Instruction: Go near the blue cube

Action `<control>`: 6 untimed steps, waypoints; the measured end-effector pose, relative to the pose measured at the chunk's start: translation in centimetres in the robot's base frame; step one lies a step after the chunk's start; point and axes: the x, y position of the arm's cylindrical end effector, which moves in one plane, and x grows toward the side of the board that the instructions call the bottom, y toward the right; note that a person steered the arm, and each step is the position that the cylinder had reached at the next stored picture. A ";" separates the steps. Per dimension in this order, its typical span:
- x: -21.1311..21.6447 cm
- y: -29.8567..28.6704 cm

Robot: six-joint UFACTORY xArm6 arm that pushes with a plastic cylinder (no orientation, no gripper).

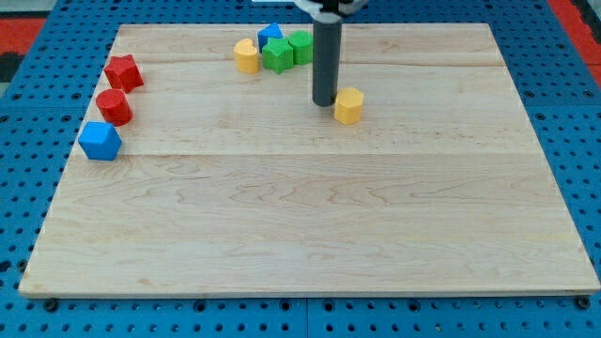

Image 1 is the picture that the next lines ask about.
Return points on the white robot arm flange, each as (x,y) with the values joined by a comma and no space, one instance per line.
(330,11)

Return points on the blue cube block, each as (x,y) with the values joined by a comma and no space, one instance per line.
(100,141)

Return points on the light wooden board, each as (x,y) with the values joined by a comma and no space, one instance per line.
(233,185)

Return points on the yellow hexagon block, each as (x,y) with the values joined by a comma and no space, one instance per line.
(348,105)

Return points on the green star block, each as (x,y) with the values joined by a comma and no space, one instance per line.
(277,55)

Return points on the yellow heart block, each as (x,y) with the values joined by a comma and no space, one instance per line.
(246,56)

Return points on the green cylinder block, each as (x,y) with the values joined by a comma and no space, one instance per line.
(302,46)

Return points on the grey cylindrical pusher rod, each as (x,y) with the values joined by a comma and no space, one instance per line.
(327,32)

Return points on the blue triangle block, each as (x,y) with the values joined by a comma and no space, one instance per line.
(273,30)

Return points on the red cylinder block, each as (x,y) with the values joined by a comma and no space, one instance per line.
(114,107)

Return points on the red star block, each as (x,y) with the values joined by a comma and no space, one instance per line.
(122,73)

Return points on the black board foot left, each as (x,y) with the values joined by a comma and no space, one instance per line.
(51,305)

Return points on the black board foot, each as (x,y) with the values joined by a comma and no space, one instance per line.
(583,302)
(51,305)

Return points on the black board foot right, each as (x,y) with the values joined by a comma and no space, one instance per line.
(583,302)

